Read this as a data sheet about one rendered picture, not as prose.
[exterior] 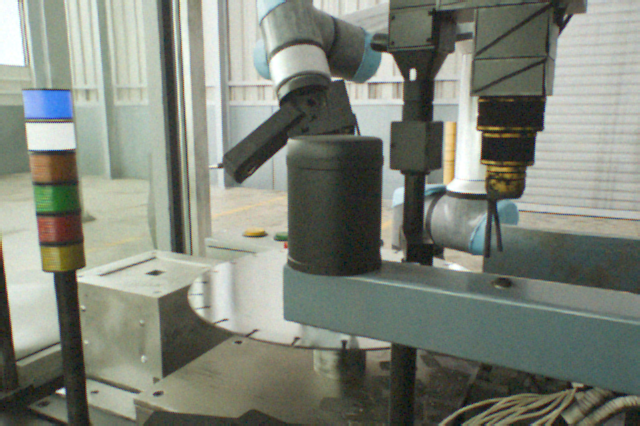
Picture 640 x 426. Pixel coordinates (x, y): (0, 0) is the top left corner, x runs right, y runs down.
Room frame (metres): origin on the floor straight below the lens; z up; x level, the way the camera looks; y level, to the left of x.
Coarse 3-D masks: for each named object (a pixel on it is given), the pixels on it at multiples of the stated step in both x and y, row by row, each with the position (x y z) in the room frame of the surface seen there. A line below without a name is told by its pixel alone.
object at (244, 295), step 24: (240, 264) 0.64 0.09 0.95; (264, 264) 0.64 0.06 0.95; (456, 264) 0.64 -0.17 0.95; (192, 288) 0.55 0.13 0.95; (216, 288) 0.55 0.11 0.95; (240, 288) 0.55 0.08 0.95; (264, 288) 0.55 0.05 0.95; (216, 312) 0.48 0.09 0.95; (240, 312) 0.48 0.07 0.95; (264, 312) 0.48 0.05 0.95; (240, 336) 0.43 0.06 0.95; (264, 336) 0.43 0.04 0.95; (288, 336) 0.43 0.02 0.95; (312, 336) 0.43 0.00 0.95; (336, 336) 0.43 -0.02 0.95
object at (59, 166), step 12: (36, 156) 0.55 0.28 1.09; (48, 156) 0.55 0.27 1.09; (60, 156) 0.55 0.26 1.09; (72, 156) 0.57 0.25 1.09; (36, 168) 0.55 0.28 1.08; (48, 168) 0.55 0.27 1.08; (60, 168) 0.55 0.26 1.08; (72, 168) 0.57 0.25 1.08; (36, 180) 0.55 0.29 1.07; (48, 180) 0.55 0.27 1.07; (60, 180) 0.55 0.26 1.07; (72, 180) 0.56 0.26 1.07
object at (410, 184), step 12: (408, 180) 0.55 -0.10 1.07; (420, 180) 0.55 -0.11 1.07; (408, 192) 0.55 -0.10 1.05; (420, 192) 0.55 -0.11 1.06; (408, 204) 0.55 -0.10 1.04; (420, 204) 0.55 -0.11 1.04; (408, 216) 0.55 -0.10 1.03; (420, 216) 0.55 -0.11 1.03; (408, 228) 0.55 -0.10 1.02; (420, 228) 0.55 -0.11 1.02; (408, 240) 0.50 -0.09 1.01; (420, 240) 0.50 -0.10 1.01; (408, 252) 0.49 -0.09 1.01; (420, 252) 0.49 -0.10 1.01; (432, 252) 0.49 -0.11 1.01; (420, 264) 0.50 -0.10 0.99; (432, 264) 0.51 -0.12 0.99
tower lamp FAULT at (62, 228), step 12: (36, 216) 0.55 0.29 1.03; (48, 216) 0.55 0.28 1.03; (60, 216) 0.55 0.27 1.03; (72, 216) 0.56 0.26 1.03; (48, 228) 0.55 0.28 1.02; (60, 228) 0.55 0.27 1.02; (72, 228) 0.56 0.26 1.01; (48, 240) 0.55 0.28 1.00; (60, 240) 0.55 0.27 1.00; (72, 240) 0.56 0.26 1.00
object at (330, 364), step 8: (344, 344) 0.54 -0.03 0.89; (320, 352) 0.55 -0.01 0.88; (328, 352) 0.54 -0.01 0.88; (336, 352) 0.54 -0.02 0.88; (344, 352) 0.54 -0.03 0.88; (352, 352) 0.54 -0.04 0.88; (360, 352) 0.55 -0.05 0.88; (320, 360) 0.55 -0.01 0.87; (328, 360) 0.54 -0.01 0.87; (336, 360) 0.54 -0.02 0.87; (344, 360) 0.54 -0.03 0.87; (352, 360) 0.54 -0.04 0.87; (360, 360) 0.55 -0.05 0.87; (320, 368) 0.55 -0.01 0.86; (328, 368) 0.54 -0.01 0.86; (336, 368) 0.54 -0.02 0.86; (344, 368) 0.54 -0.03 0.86; (352, 368) 0.54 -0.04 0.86; (360, 368) 0.55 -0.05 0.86; (328, 376) 0.54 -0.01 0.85; (336, 376) 0.54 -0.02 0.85; (344, 376) 0.54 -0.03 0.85; (352, 376) 0.54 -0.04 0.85
